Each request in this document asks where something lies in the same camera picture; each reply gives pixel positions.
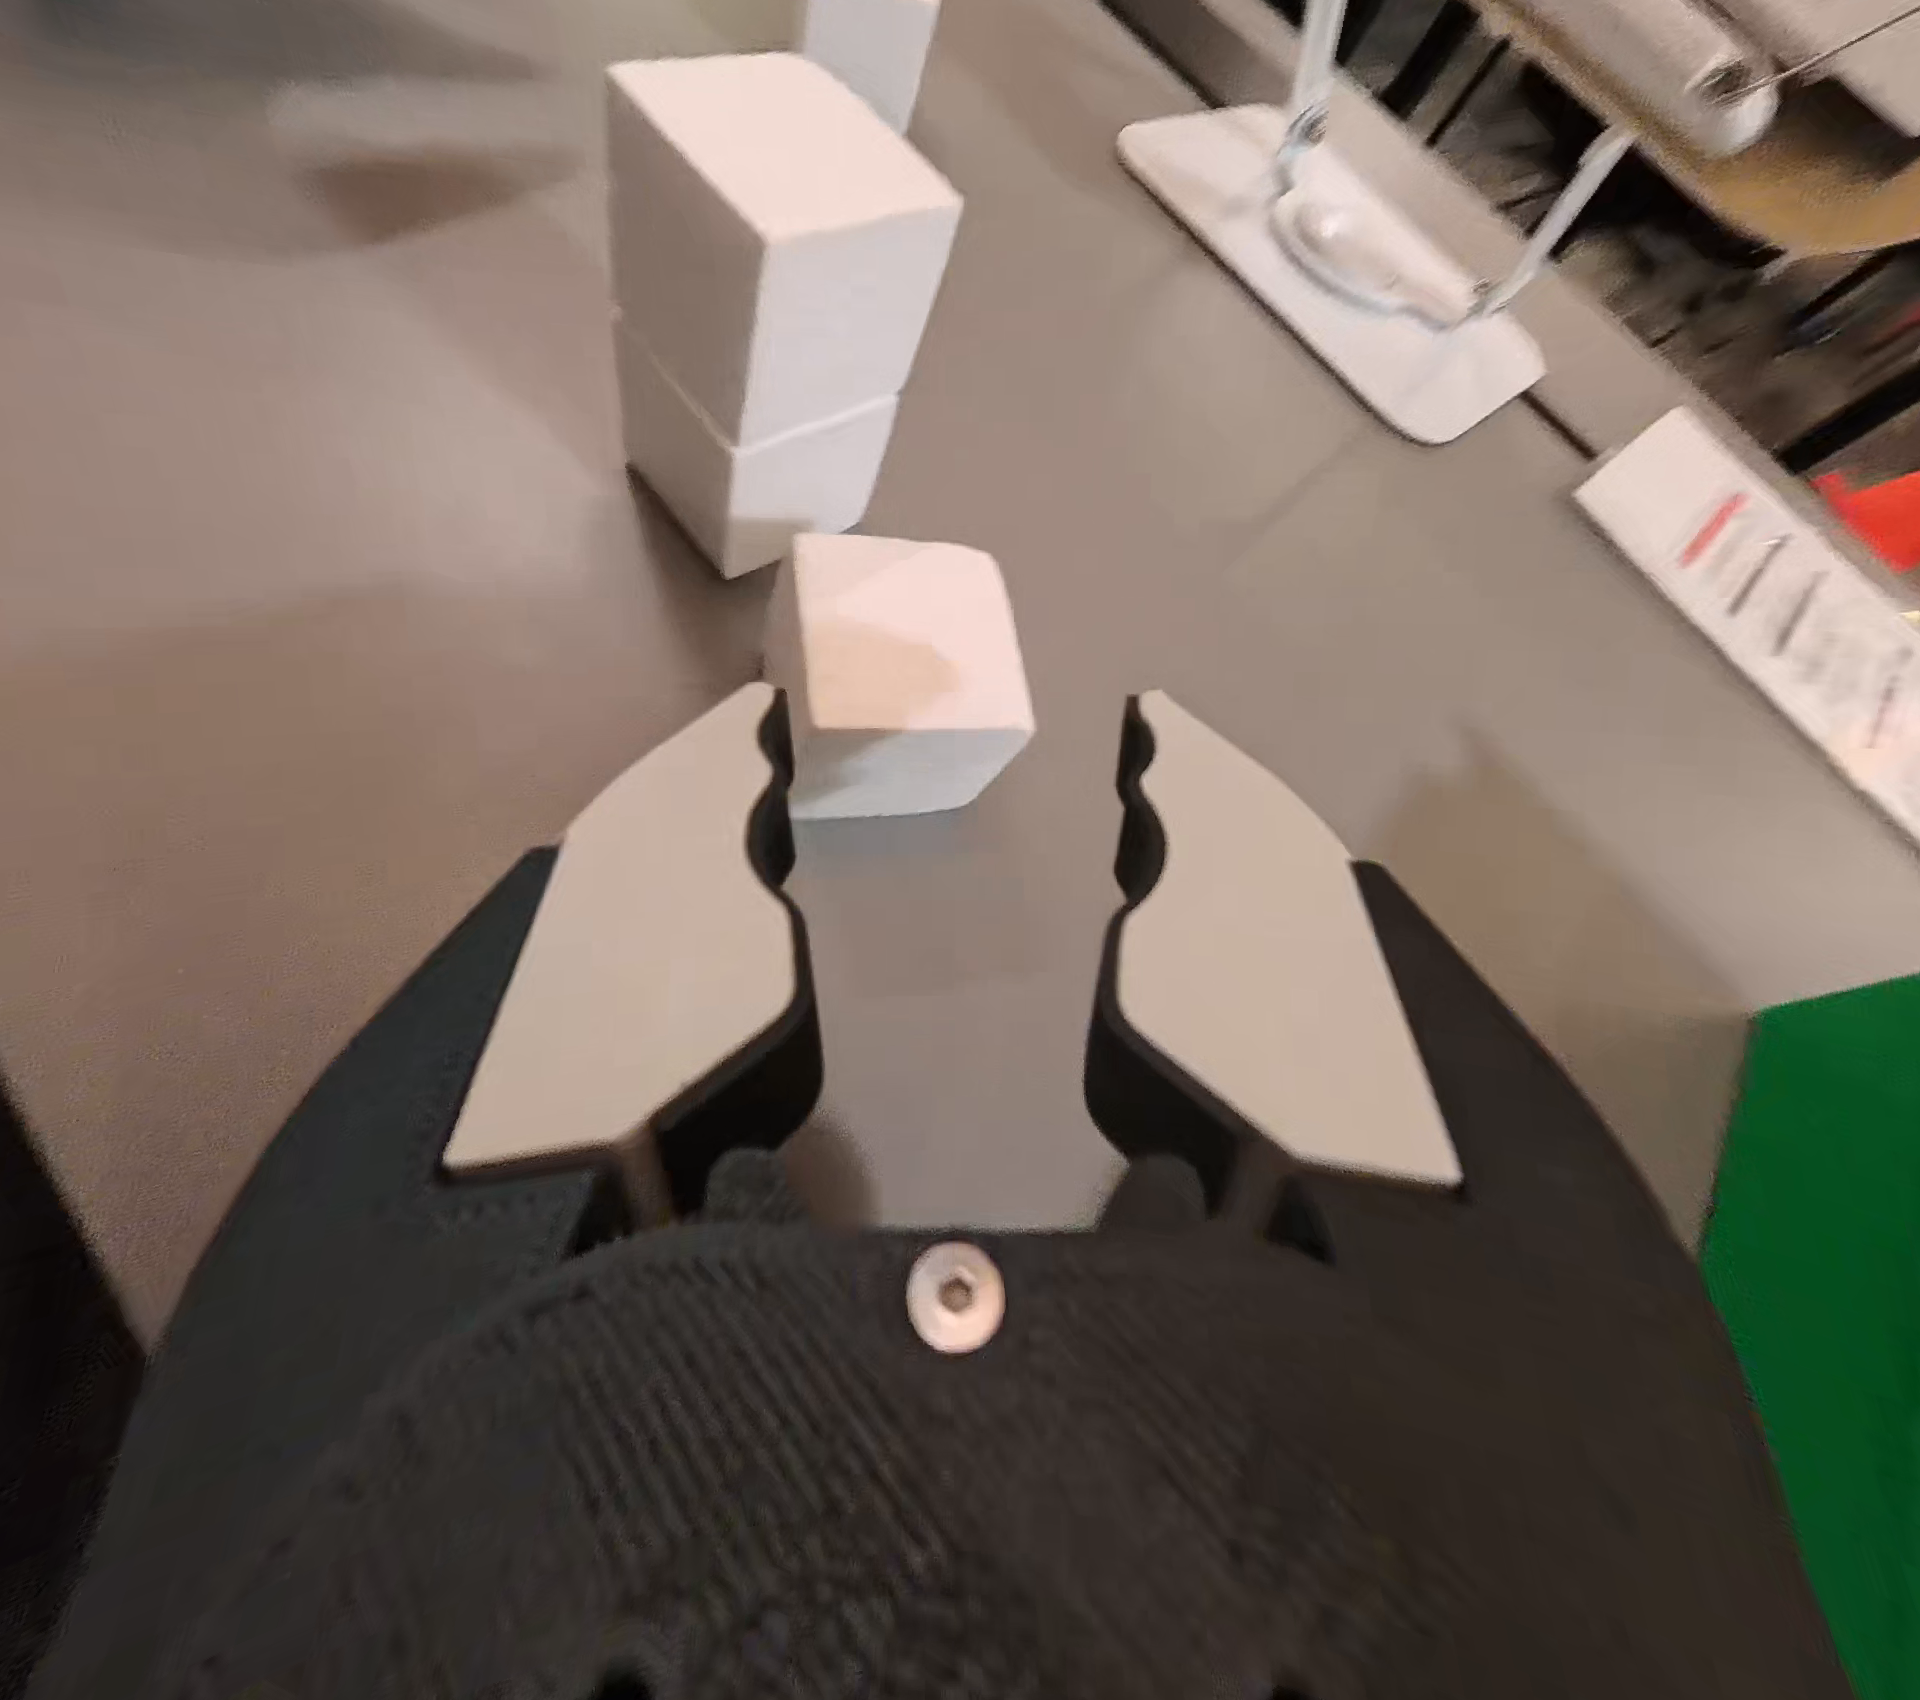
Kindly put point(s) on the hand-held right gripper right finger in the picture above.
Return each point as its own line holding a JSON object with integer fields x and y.
{"x": 1274, "y": 980}

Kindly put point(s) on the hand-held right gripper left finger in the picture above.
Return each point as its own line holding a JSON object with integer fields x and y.
{"x": 630, "y": 980}

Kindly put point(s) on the grey desk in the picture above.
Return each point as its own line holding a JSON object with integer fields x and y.
{"x": 374, "y": 620}

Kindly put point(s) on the white stand base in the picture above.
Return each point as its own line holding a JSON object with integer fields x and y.
{"x": 1440, "y": 381}

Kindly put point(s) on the white paper card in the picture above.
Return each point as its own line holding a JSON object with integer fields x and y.
{"x": 1725, "y": 544}

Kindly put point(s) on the green box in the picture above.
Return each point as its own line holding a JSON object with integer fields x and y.
{"x": 1831, "y": 1281}

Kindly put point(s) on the person's black clothing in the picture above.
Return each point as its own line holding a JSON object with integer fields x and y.
{"x": 45, "y": 1431}

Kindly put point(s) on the red object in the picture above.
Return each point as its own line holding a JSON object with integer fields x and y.
{"x": 1883, "y": 523}

